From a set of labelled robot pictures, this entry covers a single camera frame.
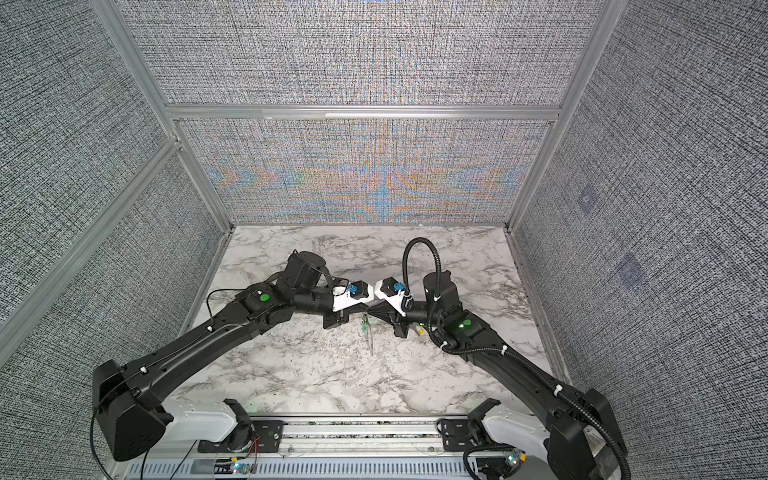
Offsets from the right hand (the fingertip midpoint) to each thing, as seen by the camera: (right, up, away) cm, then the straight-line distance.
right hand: (371, 306), depth 73 cm
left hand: (-1, +1, -1) cm, 2 cm away
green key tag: (-2, -5, +3) cm, 6 cm away
